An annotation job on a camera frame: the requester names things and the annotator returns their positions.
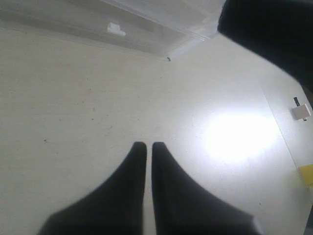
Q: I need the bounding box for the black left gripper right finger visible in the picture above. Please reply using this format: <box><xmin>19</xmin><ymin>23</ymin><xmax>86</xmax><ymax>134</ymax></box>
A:
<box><xmin>152</xmin><ymin>142</ymin><xmax>263</xmax><ymax>235</ymax></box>

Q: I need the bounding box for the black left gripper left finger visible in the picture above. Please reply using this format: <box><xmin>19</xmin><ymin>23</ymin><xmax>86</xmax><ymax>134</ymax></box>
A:
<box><xmin>39</xmin><ymin>142</ymin><xmax>147</xmax><ymax>235</ymax></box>

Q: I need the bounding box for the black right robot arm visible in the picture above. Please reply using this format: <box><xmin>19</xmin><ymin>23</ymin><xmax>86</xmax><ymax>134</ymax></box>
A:
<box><xmin>218</xmin><ymin>0</ymin><xmax>313</xmax><ymax>90</ymax></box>

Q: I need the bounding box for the white plastic drawer cabinet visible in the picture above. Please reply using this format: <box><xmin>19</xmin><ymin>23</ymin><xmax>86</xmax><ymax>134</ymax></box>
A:
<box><xmin>0</xmin><ymin>0</ymin><xmax>224</xmax><ymax>61</ymax></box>

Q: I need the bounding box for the yellow object at edge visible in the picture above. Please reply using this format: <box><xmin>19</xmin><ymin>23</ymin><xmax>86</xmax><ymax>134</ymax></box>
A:
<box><xmin>299</xmin><ymin>164</ymin><xmax>313</xmax><ymax>187</ymax></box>

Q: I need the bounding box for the small white box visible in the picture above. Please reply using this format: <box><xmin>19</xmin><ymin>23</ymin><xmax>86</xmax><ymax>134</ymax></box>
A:
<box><xmin>291</xmin><ymin>97</ymin><xmax>311</xmax><ymax>121</ymax></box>

